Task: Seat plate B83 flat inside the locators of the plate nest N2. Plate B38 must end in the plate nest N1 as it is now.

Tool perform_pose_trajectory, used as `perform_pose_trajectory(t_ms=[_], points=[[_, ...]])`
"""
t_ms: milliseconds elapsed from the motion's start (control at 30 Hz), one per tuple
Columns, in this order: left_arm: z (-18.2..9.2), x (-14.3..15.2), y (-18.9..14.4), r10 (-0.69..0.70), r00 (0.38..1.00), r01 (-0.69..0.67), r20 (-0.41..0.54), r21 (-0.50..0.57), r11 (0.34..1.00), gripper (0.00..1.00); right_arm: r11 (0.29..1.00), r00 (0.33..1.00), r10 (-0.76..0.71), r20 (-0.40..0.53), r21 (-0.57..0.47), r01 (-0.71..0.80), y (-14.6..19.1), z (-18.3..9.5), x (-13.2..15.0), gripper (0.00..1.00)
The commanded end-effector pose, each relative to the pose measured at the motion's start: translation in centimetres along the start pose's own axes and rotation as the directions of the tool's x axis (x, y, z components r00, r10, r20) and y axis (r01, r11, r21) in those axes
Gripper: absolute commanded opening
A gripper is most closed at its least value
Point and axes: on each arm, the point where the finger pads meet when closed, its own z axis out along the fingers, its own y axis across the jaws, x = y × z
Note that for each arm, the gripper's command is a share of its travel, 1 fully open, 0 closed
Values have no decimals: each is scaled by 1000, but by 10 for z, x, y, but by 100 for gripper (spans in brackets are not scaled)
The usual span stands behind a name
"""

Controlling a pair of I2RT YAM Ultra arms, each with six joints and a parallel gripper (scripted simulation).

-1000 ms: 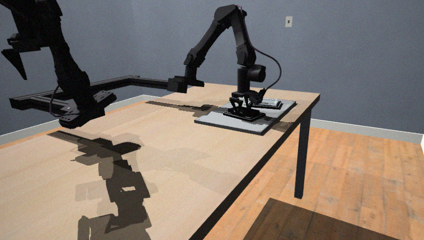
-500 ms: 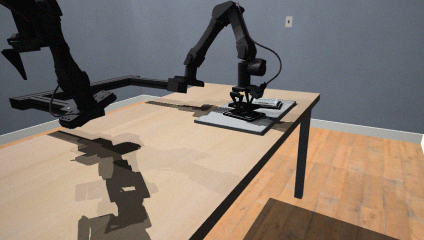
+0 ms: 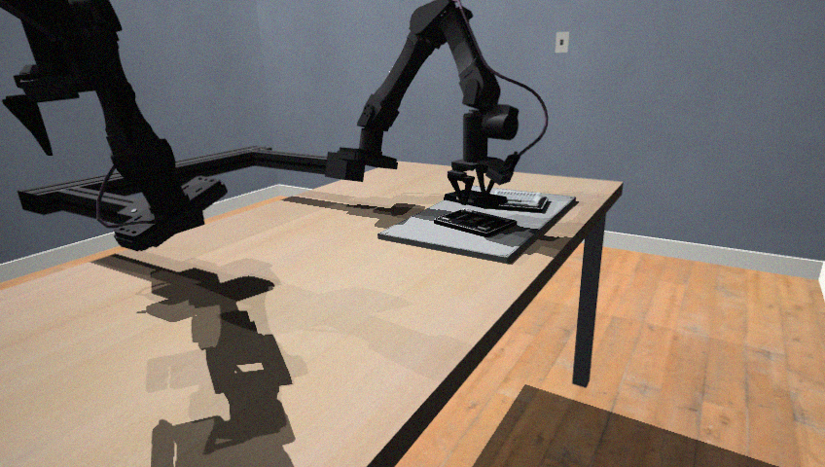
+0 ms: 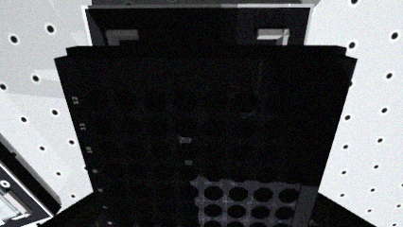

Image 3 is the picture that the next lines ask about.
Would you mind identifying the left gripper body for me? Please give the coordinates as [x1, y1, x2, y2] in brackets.
[448, 137, 517, 176]

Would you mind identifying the white multi-well plate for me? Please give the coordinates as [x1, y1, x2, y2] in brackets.
[493, 190, 541, 205]

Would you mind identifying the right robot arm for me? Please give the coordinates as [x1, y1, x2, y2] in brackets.
[4, 0, 221, 241]

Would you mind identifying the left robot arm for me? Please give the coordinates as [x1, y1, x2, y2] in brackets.
[340, 0, 519, 162]

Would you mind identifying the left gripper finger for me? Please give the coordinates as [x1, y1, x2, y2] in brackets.
[448, 174, 475, 205]
[476, 169, 495, 194]

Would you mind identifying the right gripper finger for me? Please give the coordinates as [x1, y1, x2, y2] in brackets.
[111, 86, 135, 144]
[2, 97, 53, 156]

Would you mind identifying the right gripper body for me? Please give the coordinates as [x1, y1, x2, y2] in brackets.
[14, 27, 132, 103]

